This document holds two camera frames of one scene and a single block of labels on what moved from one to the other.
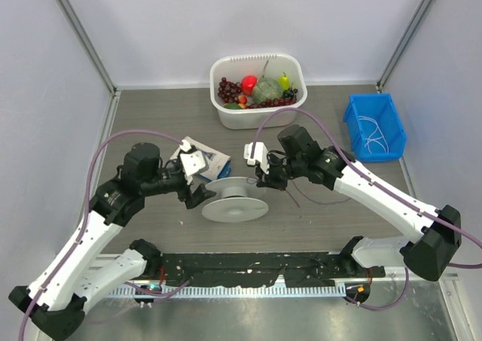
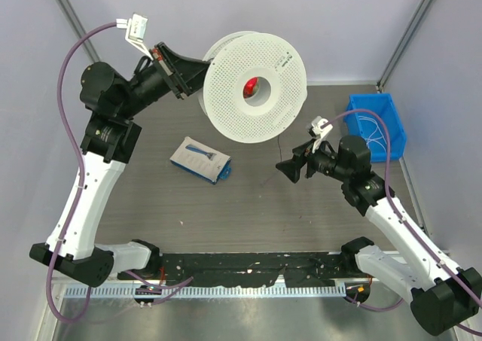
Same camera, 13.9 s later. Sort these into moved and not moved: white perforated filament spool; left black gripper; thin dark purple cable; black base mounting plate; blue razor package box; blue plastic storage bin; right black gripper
Moved: thin dark purple cable; left black gripper; white perforated filament spool; right black gripper
Not moved: blue plastic storage bin; blue razor package box; black base mounting plate
